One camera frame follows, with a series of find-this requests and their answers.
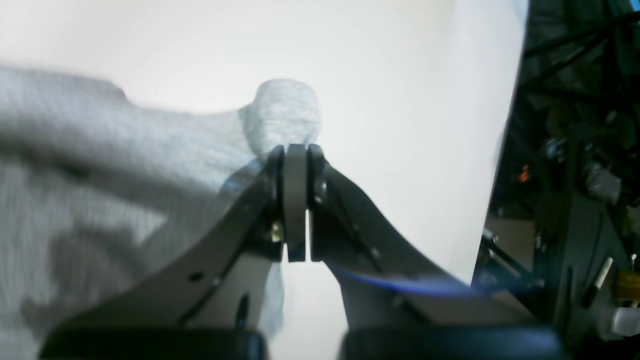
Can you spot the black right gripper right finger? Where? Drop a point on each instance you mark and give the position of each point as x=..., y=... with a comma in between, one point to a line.
x=399, y=305

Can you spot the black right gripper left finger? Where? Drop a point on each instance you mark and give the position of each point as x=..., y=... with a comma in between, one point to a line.
x=205, y=305

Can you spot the grey T-shirt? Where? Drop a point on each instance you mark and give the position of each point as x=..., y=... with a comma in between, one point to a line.
x=98, y=193

